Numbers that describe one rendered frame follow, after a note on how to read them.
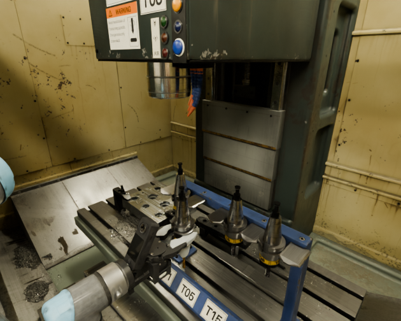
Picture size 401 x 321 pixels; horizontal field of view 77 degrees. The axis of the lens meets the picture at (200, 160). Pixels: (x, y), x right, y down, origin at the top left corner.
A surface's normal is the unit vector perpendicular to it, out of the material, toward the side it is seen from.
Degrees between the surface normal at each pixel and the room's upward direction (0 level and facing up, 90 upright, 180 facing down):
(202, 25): 90
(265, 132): 89
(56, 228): 25
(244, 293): 0
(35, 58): 90
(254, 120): 90
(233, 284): 0
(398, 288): 0
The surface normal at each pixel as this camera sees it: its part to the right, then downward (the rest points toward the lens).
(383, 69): -0.70, 0.26
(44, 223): 0.30, -0.74
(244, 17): 0.72, 0.26
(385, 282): 0.00, -0.93
